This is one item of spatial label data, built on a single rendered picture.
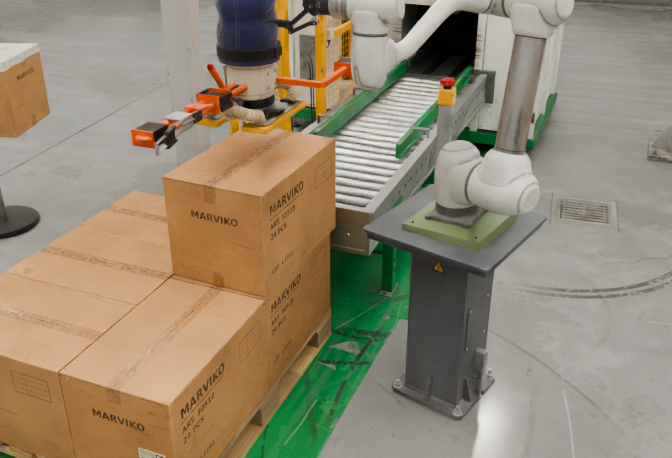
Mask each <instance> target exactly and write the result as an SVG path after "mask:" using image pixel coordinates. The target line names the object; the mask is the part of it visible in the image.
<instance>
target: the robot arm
mask: <svg viewBox="0 0 672 458"><path fill-rule="evenodd" d="M302 6H303V8H304V10H303V11H301V13H299V14H298V15H297V16H296V17H295V18H294V19H293V20H291V21H290V20H283V19H271V18H269V19H267V20H265V23H274V24H277V26H278V27H283V28H286V29H288V33H289V34H290V35H291V34H293V33H295V32H297V31H299V30H302V29H304V28H306V27H308V26H315V25H317V24H319V20H318V19H317V15H327V16H331V17H332V18H335V19H345V20H351V22H352V29H353V35H352V42H351V53H350V61H351V73H352V77H353V80H354V83H355V84H356V85H357V86H358V87H359V88H361V89H365V90H373V91H375V90H378V89H379V88H381V87H382V86H383V84H384V83H385V81H386V78H387V75H388V74H389V73H390V72H391V71H392V70H394V69H395V67H396V66H397V63H400V62H402V61H404V60H406V59H407V58H409V57H410V56H412V55H413V54H414V53H415V52H416V51H417V50H418V49H419V48H420V47H421V46H422V45H423V44H424V42H425V41H426V40H427V39H428V38H429V37H430V36H431V35H432V34H433V33H434V32H435V30H436V29H437V28H438V27H439V26H440V25H441V24H442V23H443V22H444V21H445V20H446V19H447V18H448V17H449V16H450V15H451V14H452V13H453V12H455V11H458V10H462V11H468V12H473V13H481V14H492V15H495V16H500V17H504V18H509V19H511V25H512V31H513V34H515V38H514V43H513V49H512V54H511V60H510V65H509V70H508V76H507V81H506V87H505V92H504V98H503V103H502V109H501V114H500V119H499V125H498V130H497V136H496V141H495V147H494V148H492V149H491V150H490V151H488V152H487V153H486V154H485V157H484V158H483V157H481V156H480V152H479V150H478V149H477V148H476V147H475V146H474V145H473V144H471V143H470V142H468V141H463V140H458V141H452V142H448V143H447V144H445V145H444V147H443V148H442V149H441V150H440V152H439V154H438V157H437V160H436V165H435V195H436V204H435V207H434V208H433V209H432V210H431V211H430V212H427V213H426V214H425V219H426V220H434V221H439V222H443V223H448V224H452V225H456V226H460V227H462V228H465V229H469V228H471V227H472V224H473V223H474V222H475V221H477V220H478V219H479V218H480V217H481V216H482V215H483V214H484V213H486V212H488V211H490V212H493V213H497V214H501V215H519V214H524V213H527V212H530V211H531V210H532V209H533V208H534V207H535V206H536V204H537V203H538V200H539V197H540V187H539V184H538V181H537V179H536V177H534V176H533V174H532V168H531V160H530V158H529V157H528V155H527V154H526V153H525V149H526V144H527V139H528V134H529V129H530V123H531V118H532V113H533V108H534V103H535V98H536V93H537V88H538V83H539V78H540V73H541V67H542V62H543V57H544V52H545V47H546V42H547V38H550V37H551V36H552V35H553V33H554V31H555V29H556V27H557V26H558V25H561V24H562V23H564V22H565V21H566V20H567V19H568V18H569V17H570V15H571V13H572V11H573V8H574V0H437V1H436V2H435V3H434V4H433V5H432V6H431V7H430V8H429V10H428V11H427V12H426V13H425V14H424V16H423V17H422V18H421V19H420V20H419V21H418V23H417V24H416V25H415V26H414V27H413V29H412V30H411V31H410V32H409V33H408V34H407V36H406V37H405V38H404V39H403V40H402V41H400V42H398V43H395V42H394V41H393V40H392V39H390V38H388V29H389V25H395V24H397V23H398V22H400V21H401V20H402V19H403V17H404V13H405V3H404V0H303V3H302ZM308 13H310V14H311V15H312V16H313V18H311V19H310V21H309V22H307V23H304V24H302V25H300V26H298V27H296V28H293V26H294V25H295V24H296V23H297V22H298V21H299V20H300V19H302V18H303V17H304V16H305V15H306V14H308Z"/></svg>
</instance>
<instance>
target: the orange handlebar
mask: <svg viewBox="0 0 672 458"><path fill-rule="evenodd" d="M345 73H347V67H341V68H340V69H338V70H337V71H335V72H334V73H332V74H331V75H329V76H328V77H326V78H325V79H323V80H322V81H313V80H304V79H296V78H287V77H279V76H277V77H276V83H279V84H287V85H295V86H304V87H312V88H325V87H327V86H328V85H330V84H331V83H332V82H334V81H335V80H337V79H338V78H340V77H341V76H342V75H344V74H345ZM247 88H248V87H247V85H245V84H243V85H241V86H239V87H237V88H236V89H234V90H232V91H231V92H232V97H231V98H233V97H235V96H236V95H238V94H240V93H242V92H243V91H245V90H247ZM215 107H216V103H215V102H210V103H208V104H205V101H203V100H201V101H199V102H197V103H190V104H189V105H187V106H185V107H184V108H186V109H184V110H182V111H180V112H186V113H192V114H193V113H194V112H196V111H198V110H200V109H201V110H202V114H203V115H202V117H204V116H206V115H208V114H209V112H208V111H210V110H212V109H214V108H215ZM135 140H136V142H138V143H140V144H151V143H152V139H151V138H150V137H143V136H140V135H137V136H136V139H135Z"/></svg>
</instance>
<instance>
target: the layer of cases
mask: <svg viewBox="0 0 672 458"><path fill-rule="evenodd" d="M329 309H330V233H329V234H328V236H327V237H326V238H325V239H324V240H323V241H322V242H321V243H320V244H319V245H318V246H317V247H316V248H315V249H314V250H313V251H312V252H311V253H310V254H309V255H308V256H307V257H306V258H305V259H304V260H303V261H302V262H301V263H300V264H299V265H298V266H297V267H296V268H295V269H294V270H293V271H292V272H291V273H290V274H289V275H288V276H287V277H286V278H285V279H284V280H283V281H282V282H281V283H280V284H279V285H278V287H277V288H276V289H275V290H274V291H273V292H272V293H271V294H270V295H269V296H268V297H267V298H264V297H260V296H256V295H252V294H248V293H244V292H240V291H236V290H233V289H229V288H225V287H221V286H217V285H213V284H209V283H205V282H201V281H197V280H194V279H190V278H186V277H182V276H178V275H174V274H173V270H172V261H171V252H170V243H169V234H168V225H167V216H166V207H165V198H164V196H159V195H154V194H148V193H143V192H138V191H132V192H131V193H129V194H128V195H126V196H124V197H123V198H121V199H120V200H118V201H116V202H115V203H113V204H112V205H110V206H109V207H107V208H105V209H104V210H102V211H101V212H99V213H98V214H96V215H94V216H93V217H91V218H90V219H88V220H86V221H85V222H83V223H82V224H80V225H79V226H77V227H75V228H74V229H72V230H71V231H69V232H67V233H66V234H64V235H63V236H61V237H60V238H58V239H56V240H55V241H53V242H52V243H50V244H49V245H47V246H45V247H44V248H42V249H41V250H39V251H37V252H36V253H34V254H33V255H31V256H30V257H28V258H26V259H25V260H23V261H22V262H20V263H18V264H17V265H15V266H14V267H12V268H11V269H9V270H7V271H6V273H3V274H1V275H0V442H2V443H5V444H8V445H10V446H13V447H16V448H19V449H22V450H25V451H27V452H30V453H33V454H36V455H39V456H41V457H44V458H218V457H219V455H220V454H221V453H222V451H223V450H224V449H225V447H226V446H227V445H228V443H229V442H230V441H231V439H232V438H233V437H234V435H235V434H236V433H237V431H238V430H239V429H240V427H241V426H242V425H243V423H244V422H245V421H246V419H247V418H248V417H249V415H250V414H251V413H252V411H253V410H254V409H255V407H256V406H257V405H258V403H259V402H260V401H261V399H262V398H263V397H264V395H265V394H266V393H267V391H268V390H269V388H270V387H271V386H272V385H273V383H274V382H275V381H276V379H277V378H278V377H279V375H280V374H281V373H282V371H283V370H284V369H285V367H286V366H287V365H288V363H289V362H290V361H291V359H292V358H293V357H294V355H295V354H296V353H297V351H298V350H299V349H300V347H301V346H302V345H303V343H304V342H305V341H306V339H307V338H308V337H309V335H310V334H311V333H312V331H313V330H314V329H315V327H316V326H317V325H318V323H319V322H320V321H321V319H322V318H323V317H324V315H325V314H326V313H327V311H328V310H329Z"/></svg>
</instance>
